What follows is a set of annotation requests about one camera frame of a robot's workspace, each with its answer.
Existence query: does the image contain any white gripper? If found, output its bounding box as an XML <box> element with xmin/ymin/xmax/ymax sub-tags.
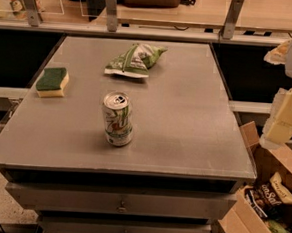
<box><xmin>260</xmin><ymin>40</ymin><xmax>292</xmax><ymax>150</ymax></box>

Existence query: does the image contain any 7up soda can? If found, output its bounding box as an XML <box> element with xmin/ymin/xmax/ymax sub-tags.
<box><xmin>102</xmin><ymin>91</ymin><xmax>133</xmax><ymax>147</ymax></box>

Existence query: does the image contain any green and yellow sponge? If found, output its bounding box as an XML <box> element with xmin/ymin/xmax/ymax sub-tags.
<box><xmin>36</xmin><ymin>67</ymin><xmax>69</xmax><ymax>98</ymax></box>

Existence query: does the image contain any yellow snack bag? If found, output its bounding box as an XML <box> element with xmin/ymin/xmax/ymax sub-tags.
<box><xmin>270</xmin><ymin>172</ymin><xmax>292</xmax><ymax>205</ymax></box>

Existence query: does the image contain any dark sea salt snack bag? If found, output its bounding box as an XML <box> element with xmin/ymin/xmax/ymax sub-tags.
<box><xmin>244</xmin><ymin>182</ymin><xmax>282</xmax><ymax>220</ymax></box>

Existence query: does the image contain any green snack bag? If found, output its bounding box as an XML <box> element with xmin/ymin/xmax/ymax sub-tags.
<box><xmin>265</xmin><ymin>219</ymin><xmax>290</xmax><ymax>233</ymax></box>

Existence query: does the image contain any cardboard box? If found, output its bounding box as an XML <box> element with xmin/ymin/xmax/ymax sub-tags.
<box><xmin>219</xmin><ymin>122</ymin><xmax>292</xmax><ymax>233</ymax></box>

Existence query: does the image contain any green white chip bag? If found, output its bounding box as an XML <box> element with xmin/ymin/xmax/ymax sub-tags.
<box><xmin>104</xmin><ymin>43</ymin><xmax>168</xmax><ymax>78</ymax></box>

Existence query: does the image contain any lower metal drawer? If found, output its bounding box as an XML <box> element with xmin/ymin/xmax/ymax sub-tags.
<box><xmin>38</xmin><ymin>217</ymin><xmax>211</xmax><ymax>233</ymax></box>

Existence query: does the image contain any metal drawer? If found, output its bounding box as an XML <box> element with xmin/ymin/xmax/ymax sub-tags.
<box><xmin>6</xmin><ymin>182</ymin><xmax>237</xmax><ymax>220</ymax></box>
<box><xmin>38</xmin><ymin>217</ymin><xmax>211</xmax><ymax>233</ymax></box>

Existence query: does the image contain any upper metal drawer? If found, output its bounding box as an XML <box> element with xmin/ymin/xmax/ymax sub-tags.
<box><xmin>6</xmin><ymin>182</ymin><xmax>237</xmax><ymax>220</ymax></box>

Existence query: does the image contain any right metal bracket post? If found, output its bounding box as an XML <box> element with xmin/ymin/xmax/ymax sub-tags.
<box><xmin>220</xmin><ymin>0</ymin><xmax>244</xmax><ymax>39</ymax></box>

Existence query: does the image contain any left metal bracket post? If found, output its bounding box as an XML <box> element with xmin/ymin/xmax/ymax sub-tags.
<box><xmin>23</xmin><ymin>0</ymin><xmax>42</xmax><ymax>27</ymax></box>

